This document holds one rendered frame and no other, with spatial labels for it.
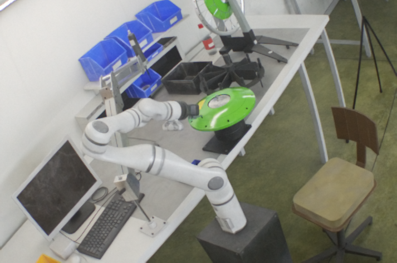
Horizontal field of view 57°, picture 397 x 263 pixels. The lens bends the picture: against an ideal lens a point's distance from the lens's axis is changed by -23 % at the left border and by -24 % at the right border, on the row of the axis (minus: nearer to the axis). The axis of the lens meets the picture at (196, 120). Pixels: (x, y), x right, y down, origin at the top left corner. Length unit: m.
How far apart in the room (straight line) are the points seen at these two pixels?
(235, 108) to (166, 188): 0.45
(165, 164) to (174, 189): 0.53
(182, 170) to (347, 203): 0.84
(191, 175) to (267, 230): 0.43
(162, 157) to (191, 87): 1.15
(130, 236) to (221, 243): 0.40
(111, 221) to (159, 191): 0.28
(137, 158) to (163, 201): 0.53
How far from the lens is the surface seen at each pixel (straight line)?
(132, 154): 1.44
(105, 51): 2.70
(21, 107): 2.39
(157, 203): 1.94
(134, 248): 1.79
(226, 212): 1.64
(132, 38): 2.19
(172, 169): 1.46
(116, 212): 1.97
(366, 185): 2.03
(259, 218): 1.74
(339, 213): 1.94
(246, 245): 1.66
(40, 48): 2.46
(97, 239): 1.90
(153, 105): 1.64
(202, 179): 1.50
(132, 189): 1.67
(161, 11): 3.01
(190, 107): 1.83
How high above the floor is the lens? 2.05
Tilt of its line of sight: 29 degrees down
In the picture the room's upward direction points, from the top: 25 degrees counter-clockwise
